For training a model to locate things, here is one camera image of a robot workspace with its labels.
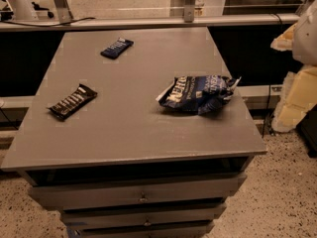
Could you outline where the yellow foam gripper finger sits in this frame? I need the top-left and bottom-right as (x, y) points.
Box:
(270, 23), (296, 52)
(271, 65), (317, 133)

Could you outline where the blue chip bag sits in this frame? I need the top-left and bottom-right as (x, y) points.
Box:
(157, 74), (241, 115)

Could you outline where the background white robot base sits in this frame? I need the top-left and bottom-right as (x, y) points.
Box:
(0, 0), (39, 21)

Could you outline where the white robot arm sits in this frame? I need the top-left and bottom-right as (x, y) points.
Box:
(270, 0), (317, 133)

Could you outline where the blue rxbar blueberry bar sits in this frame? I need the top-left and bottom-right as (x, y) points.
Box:
(100, 38), (134, 60)

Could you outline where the bottom grey drawer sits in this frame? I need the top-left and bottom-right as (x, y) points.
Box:
(67, 220), (214, 238)

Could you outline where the grey drawer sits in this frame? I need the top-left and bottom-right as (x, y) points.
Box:
(67, 220), (214, 238)
(61, 199), (226, 229)
(29, 172), (247, 210)

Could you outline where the grey drawer cabinet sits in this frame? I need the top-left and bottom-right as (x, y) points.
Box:
(0, 27), (267, 238)

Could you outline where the black snack bar wrapper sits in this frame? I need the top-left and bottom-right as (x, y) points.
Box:
(49, 84), (98, 120)

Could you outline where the middle grey drawer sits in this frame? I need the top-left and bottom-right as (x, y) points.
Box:
(61, 199), (226, 229)

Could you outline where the top grey drawer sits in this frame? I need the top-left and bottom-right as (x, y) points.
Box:
(29, 172), (247, 210)

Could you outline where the black hanging cable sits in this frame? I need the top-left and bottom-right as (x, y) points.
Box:
(262, 13), (284, 139)

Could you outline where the grey metal rail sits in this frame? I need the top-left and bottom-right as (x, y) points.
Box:
(0, 14), (299, 32)

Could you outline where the metal frame post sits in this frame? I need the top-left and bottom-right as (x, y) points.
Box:
(183, 0), (196, 23)

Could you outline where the black cable on rail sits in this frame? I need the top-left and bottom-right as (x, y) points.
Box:
(0, 16), (97, 28)

